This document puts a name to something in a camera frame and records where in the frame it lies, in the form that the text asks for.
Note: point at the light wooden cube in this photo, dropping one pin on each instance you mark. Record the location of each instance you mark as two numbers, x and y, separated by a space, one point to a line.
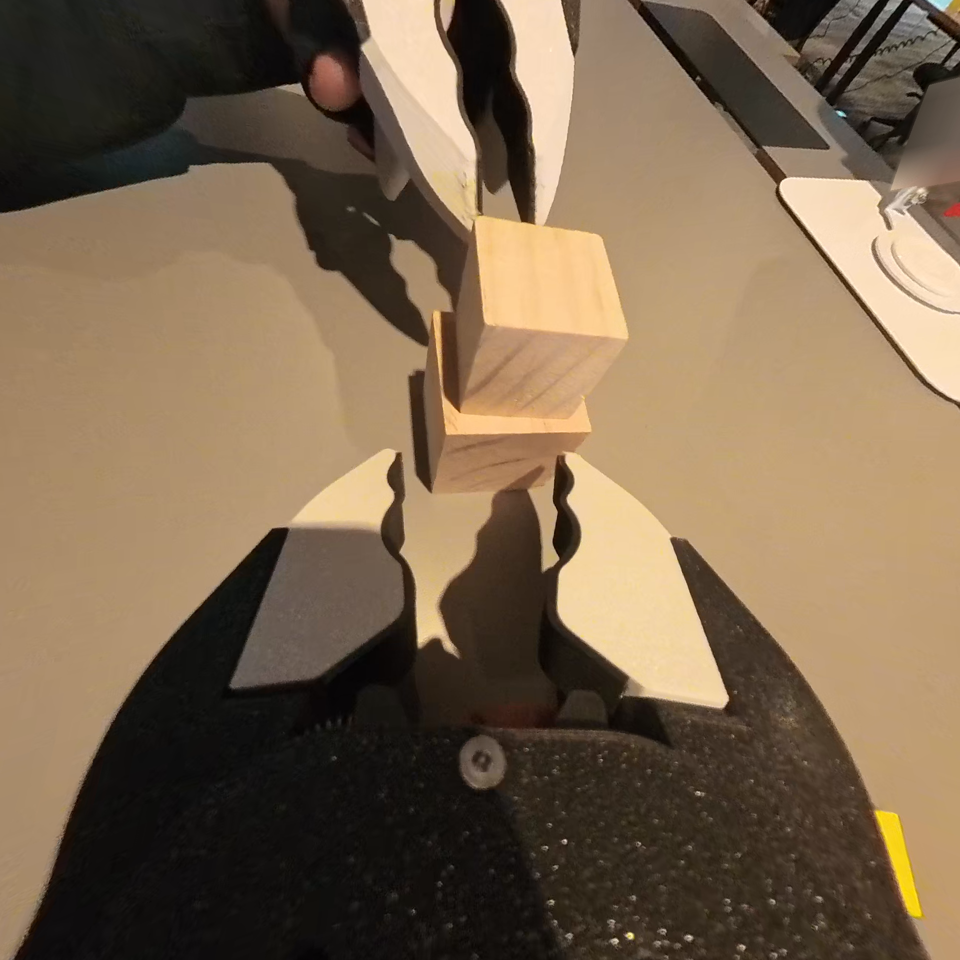
495 454
540 315

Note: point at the person's left hand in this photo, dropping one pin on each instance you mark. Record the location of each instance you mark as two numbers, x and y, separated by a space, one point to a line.
319 52

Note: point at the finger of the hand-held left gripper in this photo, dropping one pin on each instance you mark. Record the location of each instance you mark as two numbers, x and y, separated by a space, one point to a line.
420 105
546 90

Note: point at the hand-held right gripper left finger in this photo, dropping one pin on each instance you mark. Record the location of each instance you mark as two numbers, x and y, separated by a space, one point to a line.
322 592

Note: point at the white desk mat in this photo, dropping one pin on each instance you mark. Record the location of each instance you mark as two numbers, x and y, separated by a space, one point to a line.
840 247

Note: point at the white round charging pad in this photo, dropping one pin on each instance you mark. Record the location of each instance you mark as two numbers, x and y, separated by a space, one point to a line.
922 274

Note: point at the black desk pad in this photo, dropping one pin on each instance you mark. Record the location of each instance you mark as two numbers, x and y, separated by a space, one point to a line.
739 71

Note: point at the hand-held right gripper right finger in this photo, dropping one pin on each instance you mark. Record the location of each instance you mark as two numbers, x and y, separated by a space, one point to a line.
637 600

